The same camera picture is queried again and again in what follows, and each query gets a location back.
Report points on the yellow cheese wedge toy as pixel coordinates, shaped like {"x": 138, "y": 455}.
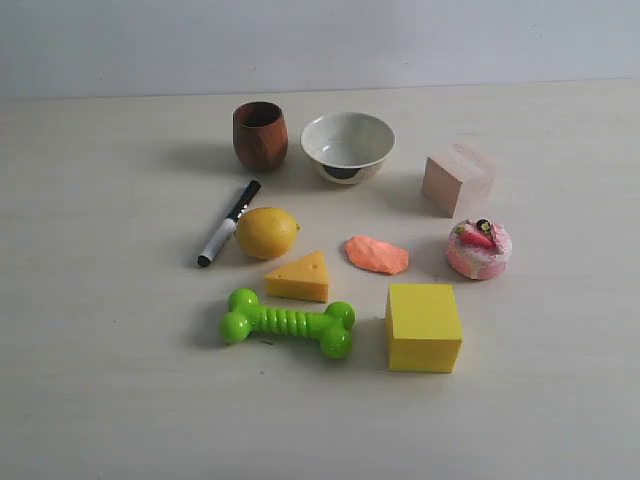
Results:
{"x": 306, "y": 279}

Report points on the orange putty blob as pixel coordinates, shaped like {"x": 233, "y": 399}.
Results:
{"x": 376, "y": 256}

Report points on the yellow lemon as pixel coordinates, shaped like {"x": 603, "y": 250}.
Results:
{"x": 266, "y": 233}

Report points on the white ceramic bowl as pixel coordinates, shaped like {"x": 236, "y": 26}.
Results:
{"x": 347, "y": 148}

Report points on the black and white marker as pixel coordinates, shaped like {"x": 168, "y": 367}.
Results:
{"x": 228, "y": 225}

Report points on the green bone dog toy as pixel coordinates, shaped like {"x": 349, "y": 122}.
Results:
{"x": 330, "y": 328}

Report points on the brown wooden cup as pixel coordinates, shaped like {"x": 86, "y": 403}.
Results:
{"x": 260, "y": 136}

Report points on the yellow sponge cube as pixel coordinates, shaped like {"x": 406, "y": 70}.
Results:
{"x": 424, "y": 331}

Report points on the light wooden block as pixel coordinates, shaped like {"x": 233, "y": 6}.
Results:
{"x": 458, "y": 179}

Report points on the pink strawberry cake toy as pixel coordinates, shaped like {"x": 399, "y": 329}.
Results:
{"x": 479, "y": 250}

